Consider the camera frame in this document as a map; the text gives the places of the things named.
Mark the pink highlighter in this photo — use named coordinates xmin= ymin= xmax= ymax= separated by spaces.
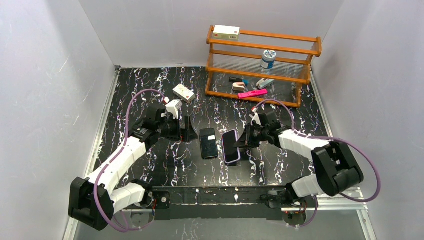
xmin=237 ymin=89 xmax=268 ymax=99

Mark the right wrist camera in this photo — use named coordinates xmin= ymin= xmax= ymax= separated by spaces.
xmin=250 ymin=106 xmax=262 ymax=126

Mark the white teal stapler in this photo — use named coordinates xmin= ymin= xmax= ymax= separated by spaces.
xmin=256 ymin=78 xmax=275 ymax=90

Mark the beige small stapler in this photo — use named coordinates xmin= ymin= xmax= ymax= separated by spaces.
xmin=232 ymin=82 xmax=246 ymax=92

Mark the blue white round jar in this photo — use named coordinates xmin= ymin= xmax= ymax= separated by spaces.
xmin=260 ymin=49 xmax=277 ymax=69

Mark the black phone case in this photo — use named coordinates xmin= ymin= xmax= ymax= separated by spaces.
xmin=198 ymin=127 xmax=219 ymax=160

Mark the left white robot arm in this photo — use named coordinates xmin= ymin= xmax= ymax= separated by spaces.
xmin=68 ymin=100 xmax=199 ymax=231

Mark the white red small box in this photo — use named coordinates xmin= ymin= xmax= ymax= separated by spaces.
xmin=172 ymin=84 xmax=196 ymax=104

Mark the black teal marker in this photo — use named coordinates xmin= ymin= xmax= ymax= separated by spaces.
xmin=228 ymin=76 xmax=249 ymax=86

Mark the pink-edged dark smartphone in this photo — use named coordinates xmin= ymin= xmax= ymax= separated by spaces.
xmin=223 ymin=130 xmax=240 ymax=163

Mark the white smartphone dark screen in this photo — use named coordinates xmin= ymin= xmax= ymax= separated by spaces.
xmin=200 ymin=128 xmax=218 ymax=159

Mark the lavender smartphone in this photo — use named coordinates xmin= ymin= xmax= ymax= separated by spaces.
xmin=221 ymin=129 xmax=242 ymax=165

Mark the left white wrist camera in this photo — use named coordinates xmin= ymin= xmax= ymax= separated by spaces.
xmin=165 ymin=99 xmax=183 ymax=120

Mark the white box on shelf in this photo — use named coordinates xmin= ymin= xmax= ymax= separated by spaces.
xmin=212 ymin=25 xmax=240 ymax=41

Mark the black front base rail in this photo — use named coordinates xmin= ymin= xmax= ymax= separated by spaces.
xmin=152 ymin=186 xmax=299 ymax=221

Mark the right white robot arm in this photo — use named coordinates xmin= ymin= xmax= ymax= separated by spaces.
xmin=234 ymin=111 xmax=364 ymax=202

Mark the orange wooden shelf rack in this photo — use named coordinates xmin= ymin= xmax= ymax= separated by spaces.
xmin=205 ymin=25 xmax=323 ymax=108

